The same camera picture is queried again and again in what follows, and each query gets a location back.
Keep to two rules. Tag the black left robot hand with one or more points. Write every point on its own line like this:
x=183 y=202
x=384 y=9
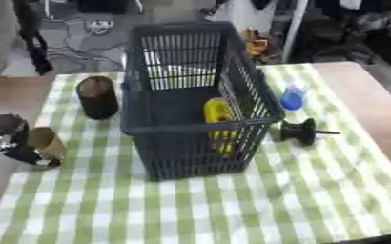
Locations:
x=5 y=124

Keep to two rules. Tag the brown cardboard roll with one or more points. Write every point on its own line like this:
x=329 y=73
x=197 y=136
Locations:
x=45 y=140

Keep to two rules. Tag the black tripod leg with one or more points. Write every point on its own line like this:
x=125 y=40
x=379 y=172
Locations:
x=36 y=47

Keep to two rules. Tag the black cylinder with brown top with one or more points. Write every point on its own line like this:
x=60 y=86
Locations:
x=97 y=101

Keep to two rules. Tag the dark blue plastic basket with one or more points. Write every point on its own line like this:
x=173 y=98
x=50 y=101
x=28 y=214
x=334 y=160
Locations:
x=176 y=111

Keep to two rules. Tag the yellow toy banana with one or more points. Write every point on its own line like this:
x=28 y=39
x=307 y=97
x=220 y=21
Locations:
x=216 y=109

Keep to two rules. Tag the orange and brown bag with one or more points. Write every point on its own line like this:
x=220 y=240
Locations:
x=257 y=44

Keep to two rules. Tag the black spool with pin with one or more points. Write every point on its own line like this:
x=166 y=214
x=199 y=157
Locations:
x=300 y=131

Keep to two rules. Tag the white pole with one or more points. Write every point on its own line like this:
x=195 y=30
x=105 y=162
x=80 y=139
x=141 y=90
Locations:
x=293 y=30

